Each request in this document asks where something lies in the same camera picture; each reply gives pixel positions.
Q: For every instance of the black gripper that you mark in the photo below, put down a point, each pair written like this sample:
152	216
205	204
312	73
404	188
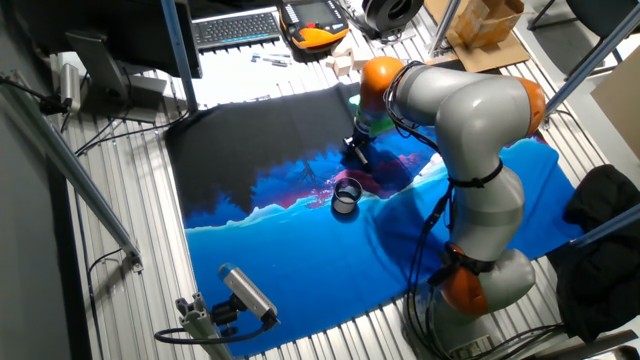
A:
359	139

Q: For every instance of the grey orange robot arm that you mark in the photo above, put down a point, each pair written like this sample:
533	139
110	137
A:
475	120

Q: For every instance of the black mesh pen holder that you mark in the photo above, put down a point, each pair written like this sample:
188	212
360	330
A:
345	206

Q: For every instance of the grey marker pen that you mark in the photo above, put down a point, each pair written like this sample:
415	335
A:
275	61

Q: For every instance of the small wooden block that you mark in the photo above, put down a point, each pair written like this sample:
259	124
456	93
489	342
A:
330	62

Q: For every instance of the pale wooden block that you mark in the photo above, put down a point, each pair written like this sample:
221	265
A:
342	47

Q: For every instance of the orange black teach pendant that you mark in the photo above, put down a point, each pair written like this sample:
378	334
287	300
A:
312	35

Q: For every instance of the landscape print cloth mat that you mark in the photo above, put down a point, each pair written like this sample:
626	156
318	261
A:
300	260

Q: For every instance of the small blue white item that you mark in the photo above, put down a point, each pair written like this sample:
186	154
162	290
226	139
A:
255	57

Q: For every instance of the black filament spool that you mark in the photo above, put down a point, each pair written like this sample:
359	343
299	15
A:
392	12

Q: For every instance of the black computer keyboard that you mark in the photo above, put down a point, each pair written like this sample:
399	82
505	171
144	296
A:
235	30

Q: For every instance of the brown cardboard box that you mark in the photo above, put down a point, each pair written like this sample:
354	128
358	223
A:
487	17

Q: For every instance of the short aluminium profile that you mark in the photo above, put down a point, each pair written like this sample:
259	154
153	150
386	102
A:
200	325

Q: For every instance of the black computer monitor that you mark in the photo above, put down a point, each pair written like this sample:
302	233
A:
125	35

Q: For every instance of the beige board panel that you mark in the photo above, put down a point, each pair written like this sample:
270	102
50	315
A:
620	110

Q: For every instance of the black fabric bundle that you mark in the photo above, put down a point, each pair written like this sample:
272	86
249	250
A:
600	260

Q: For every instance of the grey monitor stand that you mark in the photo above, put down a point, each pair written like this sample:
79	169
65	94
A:
100	70

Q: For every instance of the dark office chair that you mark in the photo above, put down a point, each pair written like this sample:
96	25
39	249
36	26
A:
595	12

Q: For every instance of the grey metal bar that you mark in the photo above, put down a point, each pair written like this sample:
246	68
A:
590	345

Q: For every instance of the silver aluminium post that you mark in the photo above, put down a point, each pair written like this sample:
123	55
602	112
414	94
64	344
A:
442	25

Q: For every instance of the silver camera with blue end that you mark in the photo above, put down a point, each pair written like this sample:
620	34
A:
247	292

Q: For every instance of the aluminium frame post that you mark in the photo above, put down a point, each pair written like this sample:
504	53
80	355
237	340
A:
177	55

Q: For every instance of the black camera ball mount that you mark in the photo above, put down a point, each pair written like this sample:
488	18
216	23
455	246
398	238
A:
225	314

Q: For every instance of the aluminium frame bar with foot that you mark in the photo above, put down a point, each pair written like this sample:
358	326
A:
600	50

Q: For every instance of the long aluminium frame bar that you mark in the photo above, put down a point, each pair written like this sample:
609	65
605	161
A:
65	160

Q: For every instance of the silver cylindrical camera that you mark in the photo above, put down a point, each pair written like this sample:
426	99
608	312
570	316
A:
70	85

